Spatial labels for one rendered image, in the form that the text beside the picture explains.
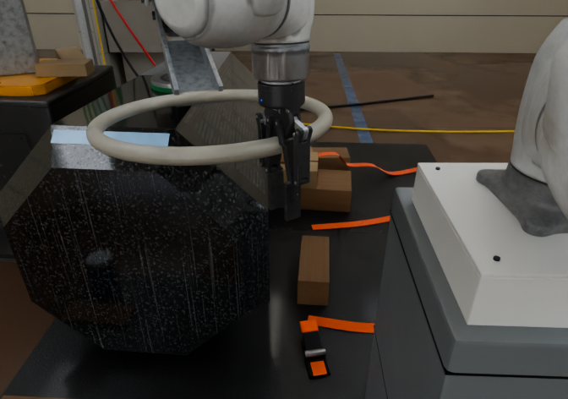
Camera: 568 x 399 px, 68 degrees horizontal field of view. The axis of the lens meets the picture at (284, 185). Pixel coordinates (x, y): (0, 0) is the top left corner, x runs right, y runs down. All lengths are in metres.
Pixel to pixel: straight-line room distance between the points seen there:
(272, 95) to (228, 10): 0.22
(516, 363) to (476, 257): 0.14
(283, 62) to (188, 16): 0.21
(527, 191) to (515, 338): 0.21
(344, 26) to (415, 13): 0.98
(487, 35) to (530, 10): 0.60
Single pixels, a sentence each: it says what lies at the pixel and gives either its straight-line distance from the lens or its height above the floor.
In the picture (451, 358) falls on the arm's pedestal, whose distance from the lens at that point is 0.62.
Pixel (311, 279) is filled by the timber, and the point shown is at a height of 0.13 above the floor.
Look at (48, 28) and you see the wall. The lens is 7.36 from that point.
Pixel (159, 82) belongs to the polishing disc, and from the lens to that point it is 1.48.
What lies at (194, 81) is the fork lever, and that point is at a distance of 1.21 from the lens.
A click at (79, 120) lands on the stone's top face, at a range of 1.28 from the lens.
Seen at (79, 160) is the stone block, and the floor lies 0.76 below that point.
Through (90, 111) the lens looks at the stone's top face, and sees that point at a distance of 1.35.
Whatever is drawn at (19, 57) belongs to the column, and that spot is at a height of 0.85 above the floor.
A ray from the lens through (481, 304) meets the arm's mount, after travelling 0.59.
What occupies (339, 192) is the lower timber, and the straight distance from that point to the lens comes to 2.22.
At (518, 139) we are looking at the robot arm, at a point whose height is 0.98.
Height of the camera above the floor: 1.21
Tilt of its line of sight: 28 degrees down
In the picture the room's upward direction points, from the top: straight up
